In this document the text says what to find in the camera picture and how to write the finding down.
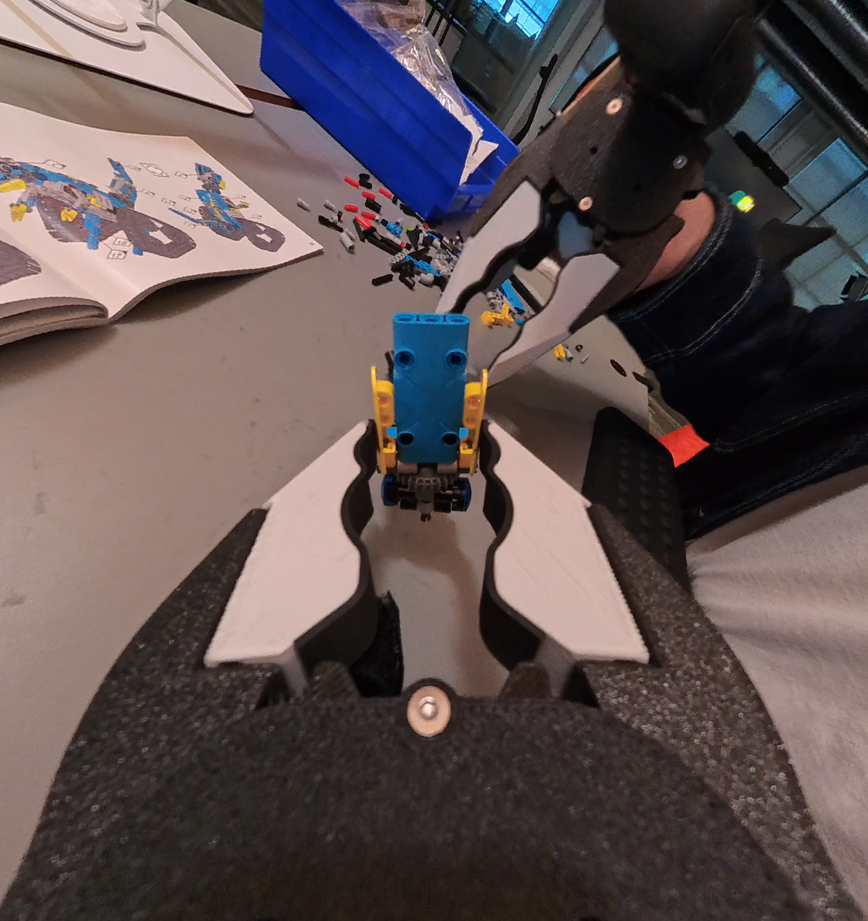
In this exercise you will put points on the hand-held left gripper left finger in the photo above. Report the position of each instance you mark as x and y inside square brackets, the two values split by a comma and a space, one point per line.
[290, 568]

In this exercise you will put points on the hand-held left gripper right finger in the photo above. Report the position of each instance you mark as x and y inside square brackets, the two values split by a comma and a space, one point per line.
[563, 568]

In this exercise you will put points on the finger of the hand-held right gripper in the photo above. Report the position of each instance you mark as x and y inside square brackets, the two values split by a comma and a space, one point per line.
[578, 295]
[495, 230]

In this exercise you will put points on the pile of small brick parts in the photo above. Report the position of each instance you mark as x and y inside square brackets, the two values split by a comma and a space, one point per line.
[405, 244]

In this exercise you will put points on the grey desk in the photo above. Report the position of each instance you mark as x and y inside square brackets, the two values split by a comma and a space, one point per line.
[153, 468]

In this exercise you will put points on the white desk lamp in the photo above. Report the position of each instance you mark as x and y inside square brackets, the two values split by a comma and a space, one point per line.
[153, 50]

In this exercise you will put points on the small blue yellow brick assembly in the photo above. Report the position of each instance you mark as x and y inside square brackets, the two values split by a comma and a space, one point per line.
[504, 306]

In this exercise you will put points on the black studded mat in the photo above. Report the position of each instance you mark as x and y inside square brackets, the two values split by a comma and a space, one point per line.
[635, 489]

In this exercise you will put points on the red tape piece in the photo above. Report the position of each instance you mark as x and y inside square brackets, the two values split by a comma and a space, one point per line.
[682, 445]

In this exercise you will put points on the crumpled clear plastic bag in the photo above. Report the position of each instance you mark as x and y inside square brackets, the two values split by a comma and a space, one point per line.
[419, 57]

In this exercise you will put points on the blue storage bin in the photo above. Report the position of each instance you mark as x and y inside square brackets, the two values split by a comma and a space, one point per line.
[347, 93]

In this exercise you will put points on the person's white shirt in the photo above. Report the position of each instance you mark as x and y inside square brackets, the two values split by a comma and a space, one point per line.
[801, 647]

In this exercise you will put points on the open instruction booklet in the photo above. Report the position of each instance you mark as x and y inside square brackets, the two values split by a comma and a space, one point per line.
[117, 216]

